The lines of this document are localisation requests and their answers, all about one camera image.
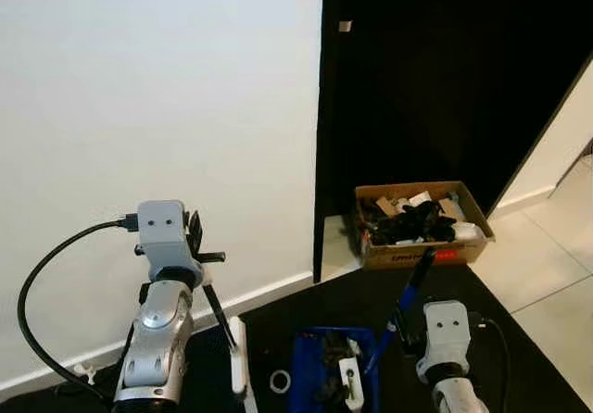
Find white plastic bar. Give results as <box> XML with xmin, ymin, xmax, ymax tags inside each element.
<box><xmin>338</xmin><ymin>356</ymin><xmax>364</xmax><ymax>412</ymax></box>

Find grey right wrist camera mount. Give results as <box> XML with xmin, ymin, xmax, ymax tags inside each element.
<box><xmin>415</xmin><ymin>300</ymin><xmax>472</xmax><ymax>382</ymax></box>

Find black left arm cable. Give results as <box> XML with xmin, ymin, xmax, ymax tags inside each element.
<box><xmin>17</xmin><ymin>214</ymin><xmax>140</xmax><ymax>400</ymax></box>

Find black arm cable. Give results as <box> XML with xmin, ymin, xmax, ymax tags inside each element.
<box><xmin>468</xmin><ymin>313</ymin><xmax>511</xmax><ymax>413</ymax></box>
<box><xmin>17</xmin><ymin>214</ymin><xmax>140</xmax><ymax>400</ymax></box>

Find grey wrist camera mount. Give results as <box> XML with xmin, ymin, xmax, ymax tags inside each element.
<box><xmin>415</xmin><ymin>300</ymin><xmax>472</xmax><ymax>382</ymax></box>
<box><xmin>136</xmin><ymin>200</ymin><xmax>205</xmax><ymax>284</ymax></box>

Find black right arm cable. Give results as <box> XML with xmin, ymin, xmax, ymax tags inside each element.
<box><xmin>468</xmin><ymin>313</ymin><xmax>511</xmax><ymax>413</ymax></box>

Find blue dustpan with handle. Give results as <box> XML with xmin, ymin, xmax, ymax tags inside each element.
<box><xmin>287</xmin><ymin>246</ymin><xmax>436</xmax><ymax>413</ymax></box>

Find black debris pieces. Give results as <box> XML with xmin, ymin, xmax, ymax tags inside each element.
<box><xmin>315</xmin><ymin>332</ymin><xmax>358</xmax><ymax>409</ymax></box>

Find white plastic hook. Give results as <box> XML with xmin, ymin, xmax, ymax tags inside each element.
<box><xmin>72</xmin><ymin>365</ymin><xmax>98</xmax><ymax>384</ymax></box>

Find black floor mat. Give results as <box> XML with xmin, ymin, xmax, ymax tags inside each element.
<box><xmin>0</xmin><ymin>263</ymin><xmax>557</xmax><ymax>413</ymax></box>

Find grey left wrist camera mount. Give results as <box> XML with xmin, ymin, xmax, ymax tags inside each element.
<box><xmin>136</xmin><ymin>200</ymin><xmax>205</xmax><ymax>284</ymax></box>

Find brown cardboard box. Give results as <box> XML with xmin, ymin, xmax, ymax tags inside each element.
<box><xmin>355</xmin><ymin>181</ymin><xmax>496</xmax><ymax>270</ymax></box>

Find white ring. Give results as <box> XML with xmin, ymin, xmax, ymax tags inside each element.
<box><xmin>269</xmin><ymin>369</ymin><xmax>292</xmax><ymax>394</ymax></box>

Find black side door panel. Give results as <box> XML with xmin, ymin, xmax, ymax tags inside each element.
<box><xmin>567</xmin><ymin>135</ymin><xmax>593</xmax><ymax>166</ymax></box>

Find black handled white broom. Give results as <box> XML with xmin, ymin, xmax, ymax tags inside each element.
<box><xmin>199</xmin><ymin>279</ymin><xmax>256</xmax><ymax>413</ymax></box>

